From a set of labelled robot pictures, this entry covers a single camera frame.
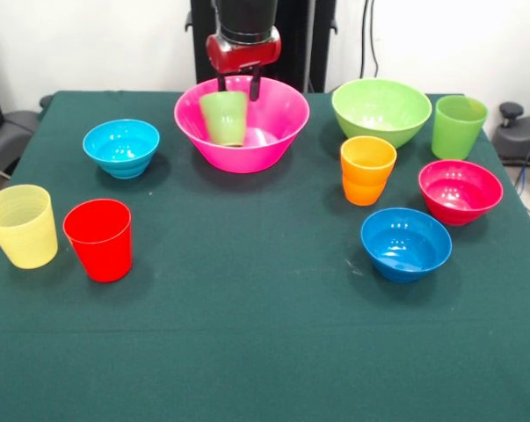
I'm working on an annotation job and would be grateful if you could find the small blue bowl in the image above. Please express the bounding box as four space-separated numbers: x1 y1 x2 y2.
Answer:
359 207 454 284

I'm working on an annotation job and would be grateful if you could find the red cup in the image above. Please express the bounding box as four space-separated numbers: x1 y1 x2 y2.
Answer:
62 198 133 283

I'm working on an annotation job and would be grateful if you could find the large pink bowl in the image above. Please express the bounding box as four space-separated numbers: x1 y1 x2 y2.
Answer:
173 74 311 175

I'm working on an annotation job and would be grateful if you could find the orange cup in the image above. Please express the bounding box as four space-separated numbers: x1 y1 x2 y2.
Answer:
339 135 398 207

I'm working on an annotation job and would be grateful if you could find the black hanging cable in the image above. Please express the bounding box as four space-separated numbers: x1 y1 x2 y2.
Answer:
359 0 382 80

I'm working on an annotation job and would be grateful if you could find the small magenta bowl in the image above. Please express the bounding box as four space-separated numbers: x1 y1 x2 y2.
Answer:
417 158 505 227

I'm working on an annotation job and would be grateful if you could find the tall green cup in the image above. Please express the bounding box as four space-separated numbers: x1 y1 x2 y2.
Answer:
431 95 490 161

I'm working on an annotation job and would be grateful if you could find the small cyan bowl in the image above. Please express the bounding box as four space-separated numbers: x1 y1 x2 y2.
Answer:
82 119 162 180

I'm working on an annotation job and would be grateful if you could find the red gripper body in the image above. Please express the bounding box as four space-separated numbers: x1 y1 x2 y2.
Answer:
205 26 284 73

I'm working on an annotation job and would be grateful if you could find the yellow cup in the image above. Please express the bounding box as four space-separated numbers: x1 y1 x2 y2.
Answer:
0 184 59 270

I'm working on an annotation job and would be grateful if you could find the rounded green cup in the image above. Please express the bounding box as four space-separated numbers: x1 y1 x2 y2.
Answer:
199 91 250 148

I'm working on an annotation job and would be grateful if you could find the large green bowl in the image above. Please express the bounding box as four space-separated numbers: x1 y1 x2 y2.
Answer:
330 77 433 149

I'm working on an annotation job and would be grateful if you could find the grey chair base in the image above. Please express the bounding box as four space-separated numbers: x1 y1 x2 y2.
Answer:
492 101 530 197
0 109 44 186

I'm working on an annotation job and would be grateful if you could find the dark green tablecloth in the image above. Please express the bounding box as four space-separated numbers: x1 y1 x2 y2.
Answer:
0 90 530 422

